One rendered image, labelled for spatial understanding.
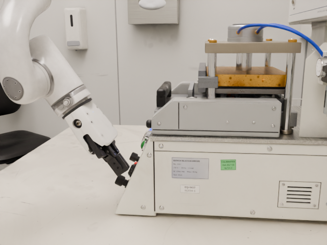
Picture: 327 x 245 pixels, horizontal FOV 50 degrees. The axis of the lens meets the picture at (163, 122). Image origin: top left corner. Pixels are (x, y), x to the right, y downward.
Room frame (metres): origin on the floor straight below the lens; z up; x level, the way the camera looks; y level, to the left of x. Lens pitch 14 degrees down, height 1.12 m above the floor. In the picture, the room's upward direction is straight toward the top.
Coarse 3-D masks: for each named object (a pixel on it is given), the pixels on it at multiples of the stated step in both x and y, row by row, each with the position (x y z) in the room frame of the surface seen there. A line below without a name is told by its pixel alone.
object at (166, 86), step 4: (164, 84) 0.85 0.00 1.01; (168, 84) 0.86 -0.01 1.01; (160, 88) 0.77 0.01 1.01; (164, 88) 0.78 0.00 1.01; (168, 88) 0.84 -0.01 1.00; (160, 92) 0.76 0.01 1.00; (164, 92) 0.76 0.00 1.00; (168, 92) 0.84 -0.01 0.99; (156, 96) 0.76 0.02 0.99; (160, 96) 0.76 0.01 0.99; (164, 96) 0.76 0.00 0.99; (168, 96) 0.90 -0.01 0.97; (156, 100) 0.77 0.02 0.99; (160, 100) 0.76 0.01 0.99; (164, 100) 0.76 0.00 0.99; (160, 104) 0.76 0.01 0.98; (164, 104) 0.76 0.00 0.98
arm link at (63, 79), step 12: (36, 36) 0.72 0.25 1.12; (48, 36) 0.75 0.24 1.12; (36, 48) 0.71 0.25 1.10; (48, 48) 0.72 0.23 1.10; (36, 60) 0.69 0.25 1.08; (48, 60) 0.70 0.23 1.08; (60, 60) 0.73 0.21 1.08; (48, 72) 0.68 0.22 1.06; (60, 72) 0.71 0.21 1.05; (72, 72) 0.73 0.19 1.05; (60, 84) 0.70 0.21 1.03; (72, 84) 0.71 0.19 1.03; (48, 96) 0.70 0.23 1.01; (60, 96) 0.70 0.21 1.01
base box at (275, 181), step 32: (160, 160) 0.67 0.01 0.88; (192, 160) 0.66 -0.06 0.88; (224, 160) 0.65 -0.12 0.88; (256, 160) 0.65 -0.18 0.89; (288, 160) 0.64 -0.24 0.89; (320, 160) 0.63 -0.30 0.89; (128, 192) 0.67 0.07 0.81; (160, 192) 0.67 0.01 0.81; (192, 192) 0.66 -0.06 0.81; (224, 192) 0.65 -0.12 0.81; (256, 192) 0.64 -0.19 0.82; (288, 192) 0.64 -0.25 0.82; (320, 192) 0.63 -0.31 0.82
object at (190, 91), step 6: (192, 84) 0.84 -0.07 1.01; (192, 90) 0.75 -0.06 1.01; (174, 96) 0.91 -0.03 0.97; (180, 96) 0.91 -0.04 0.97; (186, 96) 0.90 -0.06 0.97; (192, 96) 0.76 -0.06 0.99; (198, 96) 0.90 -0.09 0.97; (204, 96) 0.90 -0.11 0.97; (156, 108) 0.75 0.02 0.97; (282, 114) 0.70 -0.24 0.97; (294, 114) 0.70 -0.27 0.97; (294, 120) 0.70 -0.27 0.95; (294, 126) 0.70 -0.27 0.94
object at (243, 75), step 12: (240, 60) 0.80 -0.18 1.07; (216, 72) 0.76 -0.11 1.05; (228, 72) 0.76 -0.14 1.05; (240, 72) 0.75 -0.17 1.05; (252, 72) 0.75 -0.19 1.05; (264, 72) 0.75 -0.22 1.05; (276, 72) 0.75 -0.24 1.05; (228, 84) 0.72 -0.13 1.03; (240, 84) 0.72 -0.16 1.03; (252, 84) 0.71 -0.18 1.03; (264, 84) 0.71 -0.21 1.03; (276, 84) 0.71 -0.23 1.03
